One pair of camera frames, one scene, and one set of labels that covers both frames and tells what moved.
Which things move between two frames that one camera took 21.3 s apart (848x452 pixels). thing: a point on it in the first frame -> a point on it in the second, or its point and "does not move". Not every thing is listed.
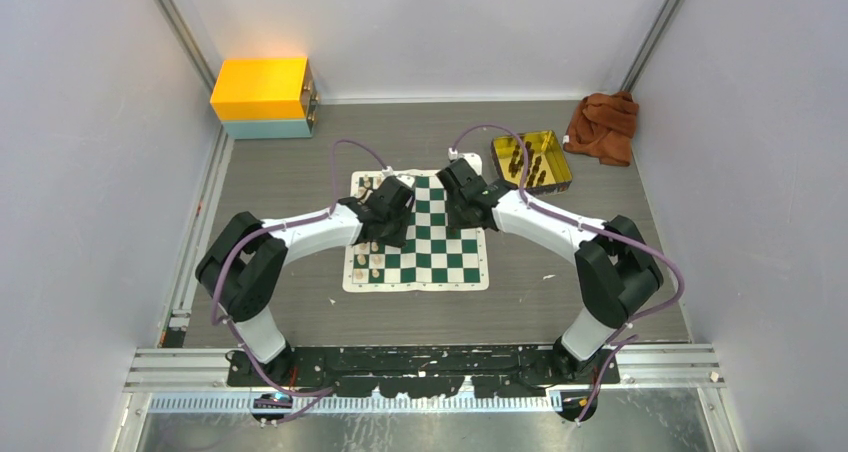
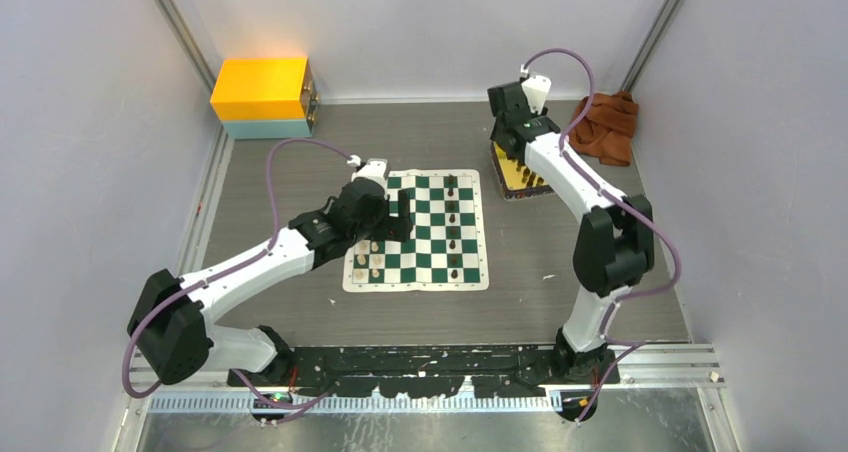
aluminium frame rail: [652, 380] does not move
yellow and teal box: [266, 98] does not move
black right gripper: [454, 219] -> [535, 115]
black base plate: [427, 372] does not move
